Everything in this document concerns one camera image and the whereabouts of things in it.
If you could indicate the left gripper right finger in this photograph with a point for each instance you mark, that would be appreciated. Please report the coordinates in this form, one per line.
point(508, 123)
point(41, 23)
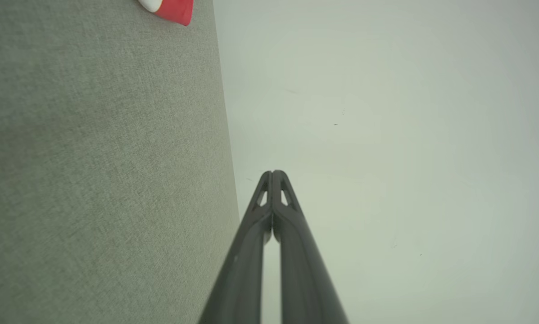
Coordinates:
point(305, 279)

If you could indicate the grey fabric mat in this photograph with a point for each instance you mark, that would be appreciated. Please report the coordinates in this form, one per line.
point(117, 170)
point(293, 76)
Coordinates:
point(93, 171)

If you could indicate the red white jersey shirt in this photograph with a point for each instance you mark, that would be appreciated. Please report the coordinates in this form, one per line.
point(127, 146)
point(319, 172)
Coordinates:
point(177, 10)

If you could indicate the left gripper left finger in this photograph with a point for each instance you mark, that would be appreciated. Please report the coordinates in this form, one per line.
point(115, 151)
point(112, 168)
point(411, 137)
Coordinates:
point(237, 279)

